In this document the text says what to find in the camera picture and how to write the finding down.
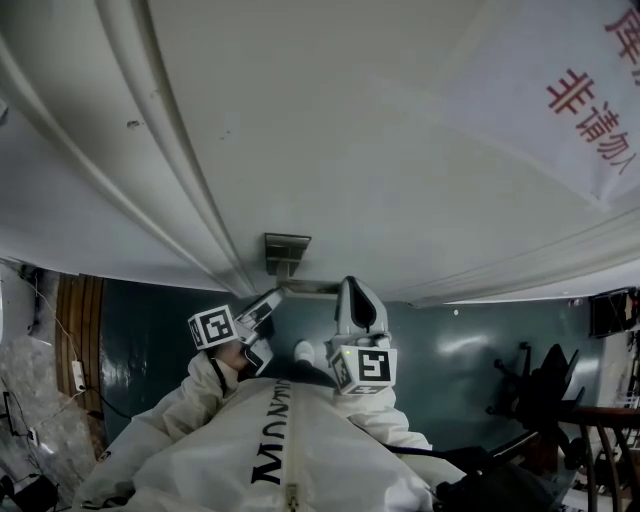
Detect brown wooden panel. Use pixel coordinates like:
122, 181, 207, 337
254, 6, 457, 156
53, 272, 107, 454

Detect person's black trouser leg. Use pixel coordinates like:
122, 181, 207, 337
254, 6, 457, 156
257, 357, 337, 390

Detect black office chair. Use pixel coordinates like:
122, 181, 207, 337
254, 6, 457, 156
485, 341, 587, 472

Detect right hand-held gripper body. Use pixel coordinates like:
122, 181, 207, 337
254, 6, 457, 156
323, 275, 399, 397

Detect white zipped jacket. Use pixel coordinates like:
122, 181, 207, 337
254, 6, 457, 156
72, 375, 474, 512

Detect white paper sign red print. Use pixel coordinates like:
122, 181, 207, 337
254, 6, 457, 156
444, 0, 640, 202

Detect person's right forearm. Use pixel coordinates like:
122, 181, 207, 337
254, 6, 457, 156
344, 386, 434, 451

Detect black device on floor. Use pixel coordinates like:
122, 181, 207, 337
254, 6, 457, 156
0, 473, 60, 512

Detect black cable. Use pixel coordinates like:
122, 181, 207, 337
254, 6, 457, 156
79, 384, 132, 419

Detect black box with cables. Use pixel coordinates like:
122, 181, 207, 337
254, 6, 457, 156
587, 286, 640, 342

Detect white door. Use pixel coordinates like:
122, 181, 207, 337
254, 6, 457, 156
147, 0, 640, 307

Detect white door frame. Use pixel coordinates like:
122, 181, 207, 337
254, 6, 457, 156
0, 0, 266, 297

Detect dark wooden railing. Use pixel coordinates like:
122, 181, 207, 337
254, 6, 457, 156
487, 404, 640, 512

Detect person's left forearm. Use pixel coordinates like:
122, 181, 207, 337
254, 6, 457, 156
130, 346, 247, 454

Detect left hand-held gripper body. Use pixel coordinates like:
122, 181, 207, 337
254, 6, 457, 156
188, 303, 276, 378

